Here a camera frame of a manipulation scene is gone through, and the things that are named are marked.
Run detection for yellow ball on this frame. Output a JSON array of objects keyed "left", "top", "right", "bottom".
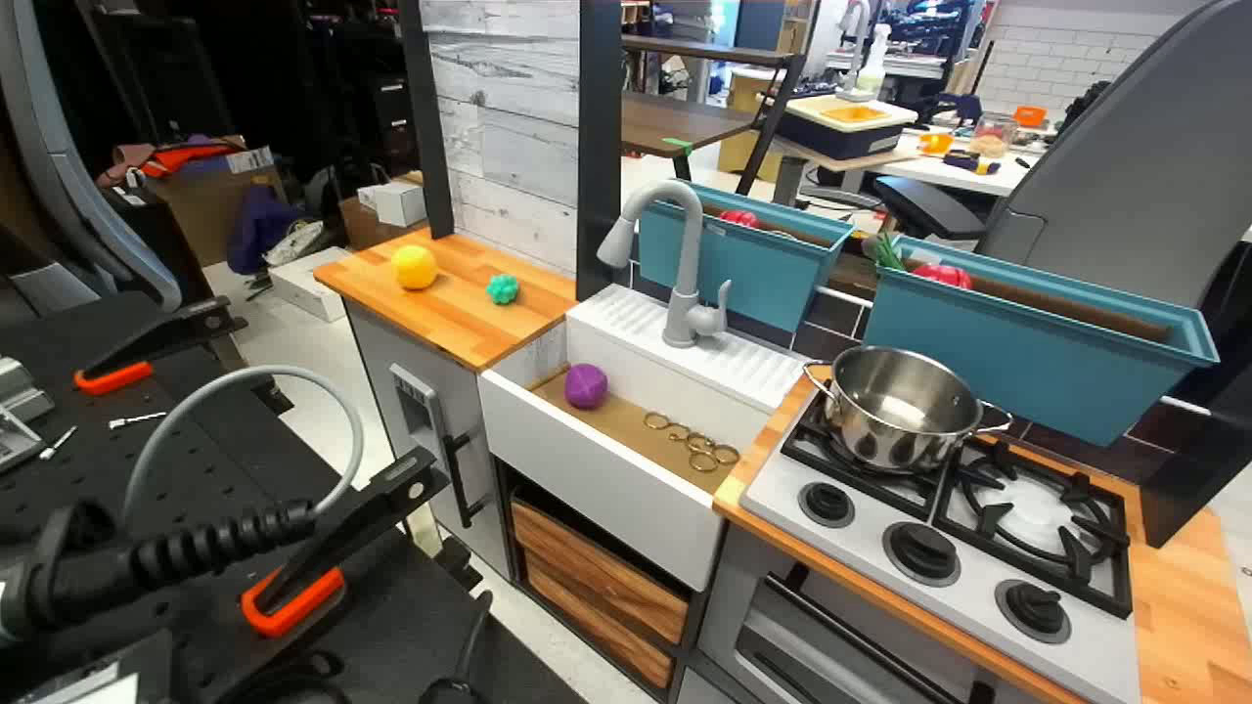
[{"left": 389, "top": 241, "right": 443, "bottom": 292}]

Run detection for purple ball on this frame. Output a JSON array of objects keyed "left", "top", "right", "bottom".
[{"left": 560, "top": 360, "right": 613, "bottom": 415}]

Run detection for grey toy faucet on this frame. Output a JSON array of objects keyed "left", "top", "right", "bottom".
[{"left": 595, "top": 175, "right": 736, "bottom": 352}]

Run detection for white toy sink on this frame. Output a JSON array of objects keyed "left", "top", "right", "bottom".
[{"left": 476, "top": 282, "right": 813, "bottom": 595}]

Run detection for teal plastic bin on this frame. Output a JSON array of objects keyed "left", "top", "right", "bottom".
[
  {"left": 861, "top": 235, "right": 1224, "bottom": 449},
  {"left": 636, "top": 181, "right": 853, "bottom": 346}
]

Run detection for dark wood folding table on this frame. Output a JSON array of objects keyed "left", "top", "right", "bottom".
[{"left": 623, "top": 33, "right": 812, "bottom": 200}]

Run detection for grey toy kitchen cabinet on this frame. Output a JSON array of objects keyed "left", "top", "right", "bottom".
[{"left": 343, "top": 303, "right": 522, "bottom": 580}]

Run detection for wooden crate drawers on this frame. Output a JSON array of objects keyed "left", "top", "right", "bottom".
[{"left": 505, "top": 494, "right": 698, "bottom": 698}]

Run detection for green toy plant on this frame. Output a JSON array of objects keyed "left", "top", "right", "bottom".
[{"left": 861, "top": 232, "right": 913, "bottom": 275}]

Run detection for steel pot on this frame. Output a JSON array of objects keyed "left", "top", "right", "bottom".
[{"left": 821, "top": 346, "right": 1019, "bottom": 479}]

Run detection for yellow and navy box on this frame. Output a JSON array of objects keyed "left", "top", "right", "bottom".
[{"left": 779, "top": 91, "right": 921, "bottom": 168}]

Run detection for grey toy oven door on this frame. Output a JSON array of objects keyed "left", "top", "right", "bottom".
[{"left": 679, "top": 524, "right": 971, "bottom": 704}]

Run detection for white toy stove top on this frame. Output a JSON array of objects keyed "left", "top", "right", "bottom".
[{"left": 741, "top": 389, "right": 1147, "bottom": 704}]

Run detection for cardboard box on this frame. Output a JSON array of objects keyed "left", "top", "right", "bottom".
[{"left": 140, "top": 145, "right": 287, "bottom": 269}]

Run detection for black perforated table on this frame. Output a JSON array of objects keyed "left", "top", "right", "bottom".
[{"left": 0, "top": 287, "right": 590, "bottom": 704}]

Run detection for wooden countertop around stove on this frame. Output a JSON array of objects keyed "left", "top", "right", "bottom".
[{"left": 711, "top": 364, "right": 1252, "bottom": 704}]

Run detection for metal wire rings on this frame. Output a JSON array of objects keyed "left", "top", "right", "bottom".
[{"left": 637, "top": 406, "right": 745, "bottom": 479}]

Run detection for black frame post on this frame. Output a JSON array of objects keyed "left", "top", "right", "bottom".
[
  {"left": 576, "top": 0, "right": 625, "bottom": 307},
  {"left": 396, "top": 0, "right": 457, "bottom": 241}
]

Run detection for black clamp orange handle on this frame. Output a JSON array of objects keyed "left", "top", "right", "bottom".
[
  {"left": 239, "top": 446, "right": 456, "bottom": 642},
  {"left": 72, "top": 292, "right": 248, "bottom": 402}
]

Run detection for grey cable loop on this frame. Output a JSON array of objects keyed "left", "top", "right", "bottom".
[{"left": 117, "top": 360, "right": 368, "bottom": 524}]

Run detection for black ribbed cable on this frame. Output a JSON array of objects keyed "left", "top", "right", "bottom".
[{"left": 0, "top": 501, "right": 321, "bottom": 647}]

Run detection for grey hose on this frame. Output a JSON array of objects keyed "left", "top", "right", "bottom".
[{"left": 0, "top": 0, "right": 190, "bottom": 310}]

